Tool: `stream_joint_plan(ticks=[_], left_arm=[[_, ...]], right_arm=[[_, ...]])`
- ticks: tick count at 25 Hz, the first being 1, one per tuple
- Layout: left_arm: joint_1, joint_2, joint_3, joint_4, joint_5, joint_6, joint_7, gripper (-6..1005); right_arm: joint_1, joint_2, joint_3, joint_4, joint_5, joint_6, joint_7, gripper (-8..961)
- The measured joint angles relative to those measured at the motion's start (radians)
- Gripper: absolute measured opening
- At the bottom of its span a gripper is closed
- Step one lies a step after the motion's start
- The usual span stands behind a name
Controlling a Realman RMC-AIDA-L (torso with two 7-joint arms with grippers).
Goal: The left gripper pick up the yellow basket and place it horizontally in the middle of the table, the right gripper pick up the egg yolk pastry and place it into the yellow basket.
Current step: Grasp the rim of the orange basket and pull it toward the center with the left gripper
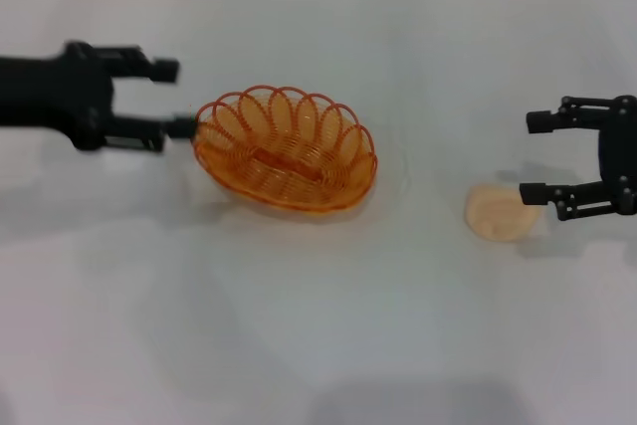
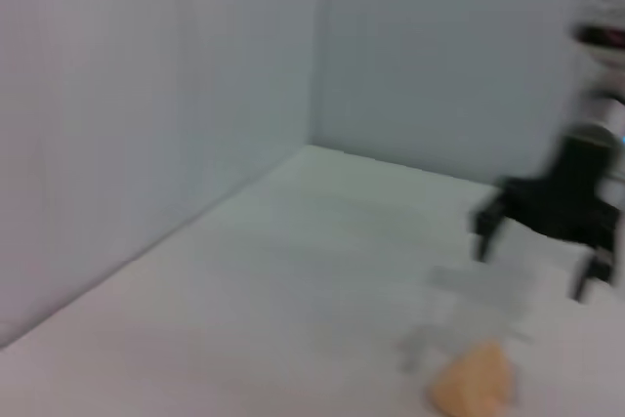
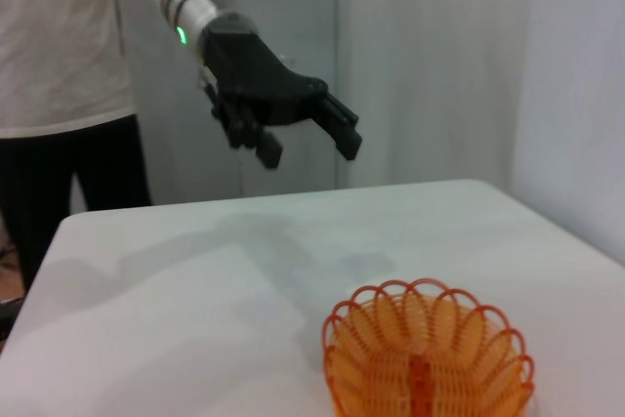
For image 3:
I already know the orange plastic wire basket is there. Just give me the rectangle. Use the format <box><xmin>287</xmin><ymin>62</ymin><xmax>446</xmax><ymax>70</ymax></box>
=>
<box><xmin>320</xmin><ymin>277</ymin><xmax>536</xmax><ymax>417</ymax></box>

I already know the person in white shirt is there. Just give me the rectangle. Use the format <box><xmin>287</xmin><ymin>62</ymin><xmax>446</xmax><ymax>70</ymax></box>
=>
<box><xmin>0</xmin><ymin>0</ymin><xmax>153</xmax><ymax>291</ymax></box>

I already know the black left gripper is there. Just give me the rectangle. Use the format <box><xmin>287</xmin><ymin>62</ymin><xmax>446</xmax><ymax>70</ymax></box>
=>
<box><xmin>199</xmin><ymin>11</ymin><xmax>364</xmax><ymax>170</ymax></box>

